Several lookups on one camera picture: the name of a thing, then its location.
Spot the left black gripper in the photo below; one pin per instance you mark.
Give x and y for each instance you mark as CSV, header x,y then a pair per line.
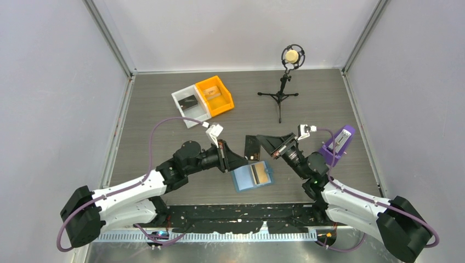
x,y
227,159

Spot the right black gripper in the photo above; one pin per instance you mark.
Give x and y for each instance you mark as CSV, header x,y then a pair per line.
x,y
273,144

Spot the blue card holder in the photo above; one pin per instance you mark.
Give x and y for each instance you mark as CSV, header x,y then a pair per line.
x,y
243,179

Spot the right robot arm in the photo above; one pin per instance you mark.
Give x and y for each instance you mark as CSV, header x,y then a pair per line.
x,y
394,222

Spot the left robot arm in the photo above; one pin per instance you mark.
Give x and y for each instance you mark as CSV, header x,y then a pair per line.
x,y
88,213

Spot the gold credit card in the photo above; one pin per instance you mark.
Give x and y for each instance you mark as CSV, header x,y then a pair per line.
x,y
260,174

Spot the card in orange bin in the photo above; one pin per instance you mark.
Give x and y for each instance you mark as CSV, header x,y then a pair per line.
x,y
212,92

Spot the black tripod mic stand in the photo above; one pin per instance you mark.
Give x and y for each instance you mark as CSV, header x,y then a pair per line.
x,y
280,96

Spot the orange plastic bin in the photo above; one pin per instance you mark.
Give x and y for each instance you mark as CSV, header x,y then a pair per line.
x,y
217,97

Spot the purple metronome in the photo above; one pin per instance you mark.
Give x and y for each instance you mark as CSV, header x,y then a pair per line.
x,y
334,149

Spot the white plastic bin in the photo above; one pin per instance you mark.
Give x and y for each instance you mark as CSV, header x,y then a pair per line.
x,y
199,112

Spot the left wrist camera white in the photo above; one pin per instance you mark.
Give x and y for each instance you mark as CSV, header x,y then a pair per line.
x,y
213,130

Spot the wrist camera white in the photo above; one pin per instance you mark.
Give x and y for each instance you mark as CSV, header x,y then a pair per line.
x,y
305,130
213,130

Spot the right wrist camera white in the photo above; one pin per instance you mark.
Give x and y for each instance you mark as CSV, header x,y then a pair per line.
x,y
305,130

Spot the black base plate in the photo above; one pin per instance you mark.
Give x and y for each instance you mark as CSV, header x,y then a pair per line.
x,y
239,218

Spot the microphone with shock mount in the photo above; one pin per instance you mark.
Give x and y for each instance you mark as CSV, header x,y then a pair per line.
x,y
293,57

